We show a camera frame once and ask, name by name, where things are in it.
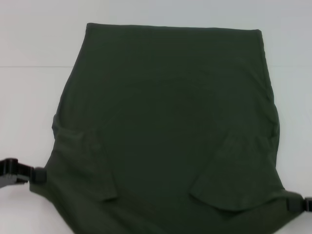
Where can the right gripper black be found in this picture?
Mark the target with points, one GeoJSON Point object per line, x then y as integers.
{"type": "Point", "coordinates": [307, 204]}

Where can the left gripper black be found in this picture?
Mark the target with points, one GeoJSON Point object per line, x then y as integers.
{"type": "Point", "coordinates": [12, 173]}

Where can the dark green t-shirt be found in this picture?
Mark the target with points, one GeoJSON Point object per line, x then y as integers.
{"type": "Point", "coordinates": [165, 122]}

